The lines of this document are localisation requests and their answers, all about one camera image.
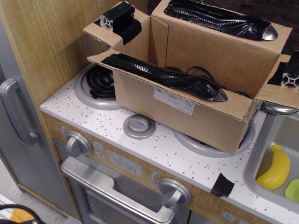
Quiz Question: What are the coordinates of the brown cardboard box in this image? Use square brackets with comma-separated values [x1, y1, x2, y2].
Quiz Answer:
[84, 0, 299, 154]

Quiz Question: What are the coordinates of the grey round top knob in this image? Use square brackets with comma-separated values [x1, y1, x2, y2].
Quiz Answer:
[123, 114, 156, 140]

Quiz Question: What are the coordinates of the taped spoon on front flap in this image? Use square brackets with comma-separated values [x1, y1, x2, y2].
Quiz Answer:
[102, 53, 228, 102]

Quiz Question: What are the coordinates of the taped spoon on flap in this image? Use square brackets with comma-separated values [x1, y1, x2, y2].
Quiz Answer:
[164, 0, 278, 41]
[102, 53, 228, 102]

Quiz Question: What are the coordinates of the oven clock display panel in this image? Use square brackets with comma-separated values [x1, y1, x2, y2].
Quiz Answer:
[107, 150, 143, 176]

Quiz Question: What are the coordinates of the black coil left burner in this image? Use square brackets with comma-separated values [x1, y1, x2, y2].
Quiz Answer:
[75, 64, 123, 111]

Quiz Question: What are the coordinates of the grey left oven knob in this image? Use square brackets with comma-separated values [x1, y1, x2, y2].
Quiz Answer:
[66, 131, 93, 158]

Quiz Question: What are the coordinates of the grey oven knob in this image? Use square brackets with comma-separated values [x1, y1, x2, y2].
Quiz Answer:
[66, 131, 93, 158]
[158, 178, 192, 208]

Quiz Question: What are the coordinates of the grey right oven knob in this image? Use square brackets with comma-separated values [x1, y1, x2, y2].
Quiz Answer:
[158, 178, 192, 208]

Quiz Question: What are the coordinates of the taped aluminium profile left flap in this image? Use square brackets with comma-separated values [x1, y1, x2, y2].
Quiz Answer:
[99, 1, 142, 45]

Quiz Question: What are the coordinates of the taped aluminium profile flap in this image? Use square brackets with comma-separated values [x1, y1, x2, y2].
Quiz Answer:
[99, 1, 142, 45]
[267, 50, 299, 90]

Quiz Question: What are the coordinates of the black tape piece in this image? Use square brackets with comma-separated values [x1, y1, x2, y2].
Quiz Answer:
[210, 173, 235, 197]

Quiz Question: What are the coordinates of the taped spoon on back flap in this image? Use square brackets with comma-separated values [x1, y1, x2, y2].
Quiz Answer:
[164, 0, 278, 41]

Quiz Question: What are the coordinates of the steel pot lid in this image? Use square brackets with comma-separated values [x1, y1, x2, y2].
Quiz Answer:
[261, 101, 299, 116]

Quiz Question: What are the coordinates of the grey toy fridge door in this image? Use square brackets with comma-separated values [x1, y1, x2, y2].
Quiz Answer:
[0, 25, 76, 217]

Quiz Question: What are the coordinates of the silver sink basin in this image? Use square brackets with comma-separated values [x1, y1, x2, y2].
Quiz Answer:
[243, 113, 299, 213]

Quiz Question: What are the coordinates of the yellow toy banana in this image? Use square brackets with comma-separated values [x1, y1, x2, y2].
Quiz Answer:
[256, 145, 291, 190]

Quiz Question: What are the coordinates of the taped aluminium profile right flap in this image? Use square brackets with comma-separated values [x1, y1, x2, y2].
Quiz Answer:
[267, 50, 299, 90]

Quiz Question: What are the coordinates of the green toy piece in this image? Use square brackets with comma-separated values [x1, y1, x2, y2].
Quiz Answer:
[285, 178, 299, 203]

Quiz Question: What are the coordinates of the orange object bottom left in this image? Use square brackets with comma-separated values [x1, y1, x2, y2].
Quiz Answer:
[9, 208, 35, 223]

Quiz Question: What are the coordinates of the grey right burner ring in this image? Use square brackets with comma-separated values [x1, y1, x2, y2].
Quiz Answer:
[172, 120, 256, 159]

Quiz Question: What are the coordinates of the black cable in box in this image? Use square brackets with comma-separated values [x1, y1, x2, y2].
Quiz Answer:
[164, 65, 254, 98]

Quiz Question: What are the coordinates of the silver oven door handle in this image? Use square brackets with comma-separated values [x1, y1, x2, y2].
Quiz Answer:
[61, 157, 178, 224]

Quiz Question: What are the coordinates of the grey fridge door handle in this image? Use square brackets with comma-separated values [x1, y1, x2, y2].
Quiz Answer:
[0, 78, 40, 146]

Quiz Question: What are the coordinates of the black cable bottom left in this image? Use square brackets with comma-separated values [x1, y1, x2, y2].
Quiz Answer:
[0, 204, 46, 224]

